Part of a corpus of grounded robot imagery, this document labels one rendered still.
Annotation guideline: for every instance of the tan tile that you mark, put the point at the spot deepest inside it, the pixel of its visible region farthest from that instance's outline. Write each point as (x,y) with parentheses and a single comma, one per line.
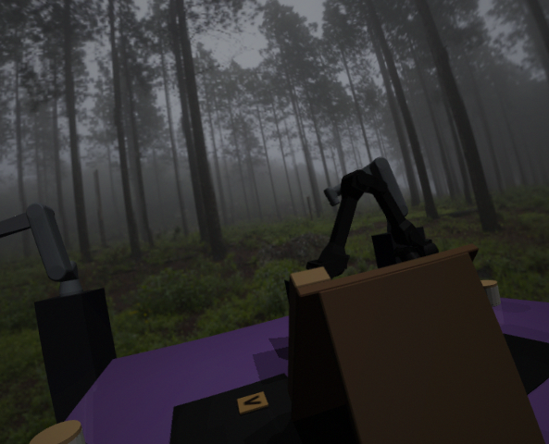
(252,403)

